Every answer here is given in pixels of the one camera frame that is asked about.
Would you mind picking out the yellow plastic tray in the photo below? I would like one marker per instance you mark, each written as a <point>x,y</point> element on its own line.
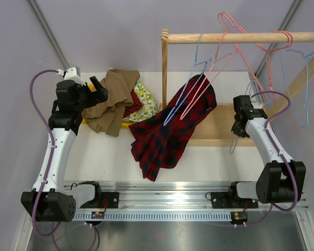
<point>107,116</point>

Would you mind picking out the tan brown skirt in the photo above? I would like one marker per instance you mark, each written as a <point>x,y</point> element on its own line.
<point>122,75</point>

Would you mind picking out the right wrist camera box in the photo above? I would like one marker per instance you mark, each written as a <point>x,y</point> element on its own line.
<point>257,105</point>

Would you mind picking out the wooden rack left post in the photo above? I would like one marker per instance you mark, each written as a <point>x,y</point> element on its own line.
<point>164,40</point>

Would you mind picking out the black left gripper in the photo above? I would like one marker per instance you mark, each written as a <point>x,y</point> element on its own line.
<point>96,98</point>

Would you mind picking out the red white polka-dot skirt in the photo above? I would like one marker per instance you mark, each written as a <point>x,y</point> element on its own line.
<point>137,105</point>

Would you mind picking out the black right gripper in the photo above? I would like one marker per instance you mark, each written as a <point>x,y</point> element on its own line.
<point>238,133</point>

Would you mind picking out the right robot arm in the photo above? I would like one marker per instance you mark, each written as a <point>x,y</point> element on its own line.
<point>282,178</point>

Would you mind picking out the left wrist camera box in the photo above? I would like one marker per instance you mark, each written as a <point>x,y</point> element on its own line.
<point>72,73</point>

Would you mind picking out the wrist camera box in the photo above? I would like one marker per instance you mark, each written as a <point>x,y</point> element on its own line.
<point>72,73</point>
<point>257,105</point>

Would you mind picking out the wooden rack rod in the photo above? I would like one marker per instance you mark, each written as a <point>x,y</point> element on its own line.
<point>215,38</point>

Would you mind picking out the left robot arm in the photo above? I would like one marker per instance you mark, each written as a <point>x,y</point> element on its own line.
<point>57,149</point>

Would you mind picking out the red black plaid skirt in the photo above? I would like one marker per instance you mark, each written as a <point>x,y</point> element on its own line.
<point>159,146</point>

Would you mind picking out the lemon print skirt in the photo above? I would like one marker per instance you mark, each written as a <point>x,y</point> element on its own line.
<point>149,108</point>

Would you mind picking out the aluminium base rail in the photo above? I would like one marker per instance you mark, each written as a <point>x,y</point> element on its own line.
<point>163,201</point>

